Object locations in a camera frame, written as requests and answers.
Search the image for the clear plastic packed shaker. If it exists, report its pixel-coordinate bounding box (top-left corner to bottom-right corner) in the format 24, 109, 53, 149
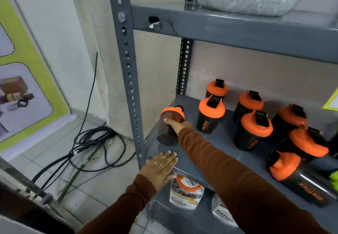
211, 193, 239, 228

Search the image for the person's left forearm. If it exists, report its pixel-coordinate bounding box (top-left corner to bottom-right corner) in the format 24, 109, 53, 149
77, 174, 157, 234

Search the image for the green poster banner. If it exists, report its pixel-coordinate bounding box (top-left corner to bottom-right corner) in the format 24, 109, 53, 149
0, 0, 71, 153

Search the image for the grey metal shelf rack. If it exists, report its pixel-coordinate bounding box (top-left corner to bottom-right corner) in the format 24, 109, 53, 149
106, 0, 338, 234

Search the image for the brown translucent shaker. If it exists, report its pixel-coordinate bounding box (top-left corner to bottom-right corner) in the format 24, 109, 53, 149
157, 106, 185, 146

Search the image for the grey metal frame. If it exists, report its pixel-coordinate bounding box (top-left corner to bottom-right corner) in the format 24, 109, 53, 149
0, 157, 82, 232

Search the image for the black cable bundle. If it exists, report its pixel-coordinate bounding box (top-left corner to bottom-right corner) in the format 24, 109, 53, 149
31, 52, 137, 191

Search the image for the person's right hand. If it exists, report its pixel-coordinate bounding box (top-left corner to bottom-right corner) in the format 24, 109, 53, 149
164, 118, 193, 136

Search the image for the neon yellow object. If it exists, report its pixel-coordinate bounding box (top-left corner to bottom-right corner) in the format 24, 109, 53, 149
329, 170, 338, 193

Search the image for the green stick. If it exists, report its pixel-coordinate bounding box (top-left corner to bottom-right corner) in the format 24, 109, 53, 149
57, 143, 104, 202

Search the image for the yellow paper label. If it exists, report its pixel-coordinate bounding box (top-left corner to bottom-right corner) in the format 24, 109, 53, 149
322, 87, 338, 111

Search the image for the plastic packed shaker, orange lid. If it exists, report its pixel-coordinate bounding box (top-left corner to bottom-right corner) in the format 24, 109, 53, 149
169, 174, 205, 211

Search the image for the person's left hand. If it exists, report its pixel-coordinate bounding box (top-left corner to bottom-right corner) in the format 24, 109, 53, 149
140, 151, 179, 191

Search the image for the group of black shaker bottles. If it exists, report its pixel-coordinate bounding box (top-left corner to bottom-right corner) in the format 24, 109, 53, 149
196, 78, 338, 208

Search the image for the person's right forearm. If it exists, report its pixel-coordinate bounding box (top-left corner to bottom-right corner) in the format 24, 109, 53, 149
177, 127, 331, 234

